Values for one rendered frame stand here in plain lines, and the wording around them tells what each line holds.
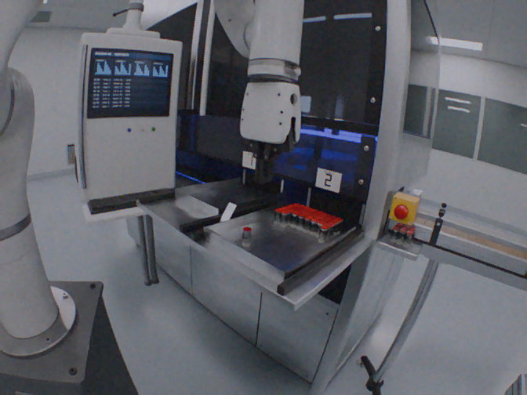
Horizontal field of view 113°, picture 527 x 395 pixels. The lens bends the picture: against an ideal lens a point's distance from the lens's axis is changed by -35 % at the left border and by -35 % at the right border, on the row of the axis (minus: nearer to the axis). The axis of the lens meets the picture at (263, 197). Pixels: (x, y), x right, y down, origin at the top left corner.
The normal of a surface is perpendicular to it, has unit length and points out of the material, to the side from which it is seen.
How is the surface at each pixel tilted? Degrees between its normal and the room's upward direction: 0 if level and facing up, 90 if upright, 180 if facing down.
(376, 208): 90
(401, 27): 90
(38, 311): 90
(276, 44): 90
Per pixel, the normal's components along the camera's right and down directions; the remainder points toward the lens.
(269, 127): -0.61, 0.29
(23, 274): 0.96, 0.16
